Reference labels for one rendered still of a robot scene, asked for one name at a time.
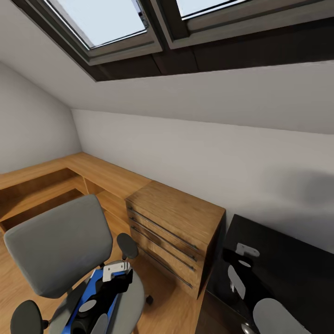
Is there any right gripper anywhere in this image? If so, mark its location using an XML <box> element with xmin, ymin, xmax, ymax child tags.
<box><xmin>221</xmin><ymin>248</ymin><xmax>254</xmax><ymax>269</ymax></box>

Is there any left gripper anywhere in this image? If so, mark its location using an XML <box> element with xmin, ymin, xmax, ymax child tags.
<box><xmin>95</xmin><ymin>269</ymin><xmax>133</xmax><ymax>300</ymax></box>

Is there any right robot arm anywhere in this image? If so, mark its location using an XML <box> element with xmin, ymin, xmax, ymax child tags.
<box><xmin>221</xmin><ymin>243</ymin><xmax>311</xmax><ymax>334</ymax></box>

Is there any swivel chair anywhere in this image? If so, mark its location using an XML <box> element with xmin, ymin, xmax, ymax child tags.
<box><xmin>4</xmin><ymin>194</ymin><xmax>153</xmax><ymax>334</ymax></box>

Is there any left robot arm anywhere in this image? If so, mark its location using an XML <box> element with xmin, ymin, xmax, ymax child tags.
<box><xmin>71</xmin><ymin>262</ymin><xmax>133</xmax><ymax>334</ymax></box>

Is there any folder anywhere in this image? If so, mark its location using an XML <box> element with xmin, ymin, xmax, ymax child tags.
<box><xmin>61</xmin><ymin>270</ymin><xmax>124</xmax><ymax>334</ymax></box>

